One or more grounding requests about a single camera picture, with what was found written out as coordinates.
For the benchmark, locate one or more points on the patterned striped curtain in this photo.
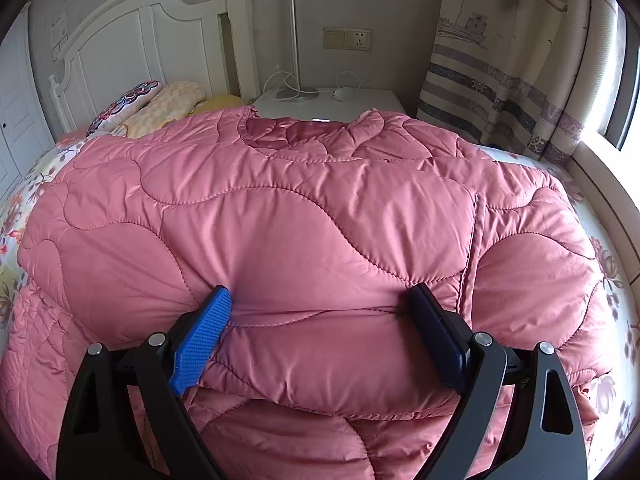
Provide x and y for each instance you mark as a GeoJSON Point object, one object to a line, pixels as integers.
{"type": "Point", "coordinates": [526, 76]}

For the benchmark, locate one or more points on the silver desk lamp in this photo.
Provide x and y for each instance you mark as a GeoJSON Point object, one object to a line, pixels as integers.
{"type": "Point", "coordinates": [291, 88]}

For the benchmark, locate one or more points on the floral bed sheet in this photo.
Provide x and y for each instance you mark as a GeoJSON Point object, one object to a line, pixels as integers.
{"type": "Point", "coordinates": [614, 396]}

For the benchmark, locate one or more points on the colourful patterned pillow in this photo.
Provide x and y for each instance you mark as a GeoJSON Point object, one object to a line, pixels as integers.
{"type": "Point", "coordinates": [125, 106]}

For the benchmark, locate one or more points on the white nightstand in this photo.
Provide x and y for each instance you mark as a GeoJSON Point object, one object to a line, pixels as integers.
{"type": "Point", "coordinates": [341, 105]}

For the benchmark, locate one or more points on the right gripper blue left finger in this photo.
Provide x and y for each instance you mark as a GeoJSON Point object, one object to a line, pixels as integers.
{"type": "Point", "coordinates": [194, 337]}

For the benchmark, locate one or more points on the pink quilted jacket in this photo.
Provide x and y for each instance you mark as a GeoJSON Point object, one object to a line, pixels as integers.
{"type": "Point", "coordinates": [316, 230]}

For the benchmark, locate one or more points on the white wardrobe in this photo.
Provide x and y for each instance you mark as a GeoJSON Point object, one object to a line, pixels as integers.
{"type": "Point", "coordinates": [25, 134]}

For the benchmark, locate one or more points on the dark framed window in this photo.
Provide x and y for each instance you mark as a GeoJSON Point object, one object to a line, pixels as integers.
{"type": "Point", "coordinates": [626, 103]}

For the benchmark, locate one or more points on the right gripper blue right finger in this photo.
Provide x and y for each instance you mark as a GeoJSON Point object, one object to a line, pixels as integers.
{"type": "Point", "coordinates": [444, 335]}

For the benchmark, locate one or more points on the beige wall socket panel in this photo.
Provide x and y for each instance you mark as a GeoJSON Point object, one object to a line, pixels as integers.
{"type": "Point", "coordinates": [354, 39]}

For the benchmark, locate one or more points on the white wooden headboard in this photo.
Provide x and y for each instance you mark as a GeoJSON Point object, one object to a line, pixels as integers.
{"type": "Point", "coordinates": [125, 42]}

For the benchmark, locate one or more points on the yellow fluffy pillow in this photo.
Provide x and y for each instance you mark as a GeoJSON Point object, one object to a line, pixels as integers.
{"type": "Point", "coordinates": [172, 103]}

